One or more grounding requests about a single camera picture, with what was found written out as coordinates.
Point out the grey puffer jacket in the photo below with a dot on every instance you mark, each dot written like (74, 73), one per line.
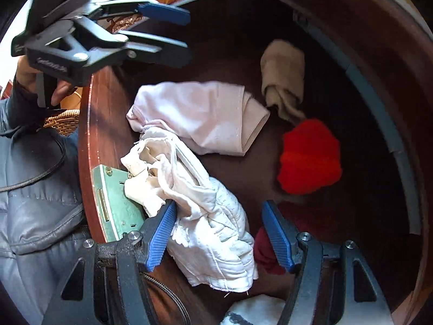
(33, 210)

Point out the bright red underwear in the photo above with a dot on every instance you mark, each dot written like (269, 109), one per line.
(309, 159)

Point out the person's left forearm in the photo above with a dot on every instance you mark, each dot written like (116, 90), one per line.
(23, 108)

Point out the person's left hand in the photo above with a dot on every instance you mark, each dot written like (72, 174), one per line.
(62, 91)

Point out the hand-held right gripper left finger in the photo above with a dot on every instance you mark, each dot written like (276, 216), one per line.
(162, 233)

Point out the green metal drawer lock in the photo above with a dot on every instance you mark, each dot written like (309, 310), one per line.
(115, 210)

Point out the white lace-trimmed underwear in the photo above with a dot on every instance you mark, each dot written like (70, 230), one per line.
(209, 230)

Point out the dark red underwear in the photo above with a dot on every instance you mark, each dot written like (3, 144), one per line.
(263, 254)

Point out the white and black cloth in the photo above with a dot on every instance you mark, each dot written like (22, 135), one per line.
(253, 311)

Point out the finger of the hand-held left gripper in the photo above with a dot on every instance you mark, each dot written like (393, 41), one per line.
(162, 12)
(155, 49)

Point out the wicker basket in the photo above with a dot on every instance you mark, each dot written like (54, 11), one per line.
(64, 123)

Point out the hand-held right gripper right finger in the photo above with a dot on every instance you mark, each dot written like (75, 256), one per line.
(277, 233)

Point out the tan underwear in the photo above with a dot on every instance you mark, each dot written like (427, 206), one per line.
(284, 74)

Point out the pale pink underwear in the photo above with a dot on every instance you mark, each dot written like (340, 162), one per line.
(203, 115)

